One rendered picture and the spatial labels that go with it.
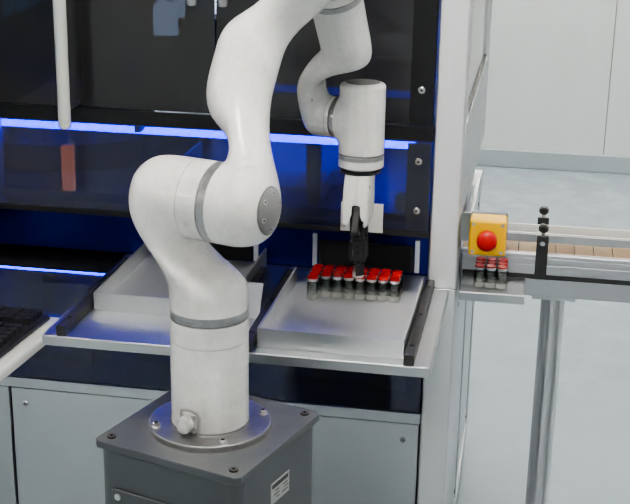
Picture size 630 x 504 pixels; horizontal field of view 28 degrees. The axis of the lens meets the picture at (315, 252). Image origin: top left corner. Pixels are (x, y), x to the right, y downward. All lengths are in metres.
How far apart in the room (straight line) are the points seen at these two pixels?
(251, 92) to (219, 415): 0.49
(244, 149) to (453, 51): 0.72
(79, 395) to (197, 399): 0.92
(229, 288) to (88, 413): 1.02
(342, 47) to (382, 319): 0.53
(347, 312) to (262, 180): 0.65
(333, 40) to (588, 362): 2.59
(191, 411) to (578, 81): 5.37
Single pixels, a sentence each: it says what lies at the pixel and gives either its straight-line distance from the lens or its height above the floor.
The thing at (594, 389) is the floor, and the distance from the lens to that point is 4.33.
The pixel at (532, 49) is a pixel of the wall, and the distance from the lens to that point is 7.05.
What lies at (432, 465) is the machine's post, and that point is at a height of 0.49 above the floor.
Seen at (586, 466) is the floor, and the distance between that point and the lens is 3.82.
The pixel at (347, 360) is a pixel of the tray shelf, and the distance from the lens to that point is 2.17.
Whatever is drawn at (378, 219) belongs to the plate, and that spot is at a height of 1.02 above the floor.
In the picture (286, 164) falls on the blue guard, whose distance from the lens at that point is 2.50.
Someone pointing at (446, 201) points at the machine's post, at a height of 1.06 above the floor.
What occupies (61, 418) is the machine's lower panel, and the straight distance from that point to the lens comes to 2.84.
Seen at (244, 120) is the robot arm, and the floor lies 1.35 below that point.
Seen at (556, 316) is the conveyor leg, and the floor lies 0.79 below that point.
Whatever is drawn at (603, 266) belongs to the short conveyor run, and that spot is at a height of 0.92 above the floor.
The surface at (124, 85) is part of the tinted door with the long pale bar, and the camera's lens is 2.56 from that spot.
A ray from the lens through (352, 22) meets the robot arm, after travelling 2.13.
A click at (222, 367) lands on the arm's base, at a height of 0.98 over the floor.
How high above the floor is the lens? 1.73
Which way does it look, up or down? 18 degrees down
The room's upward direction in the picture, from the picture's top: 1 degrees clockwise
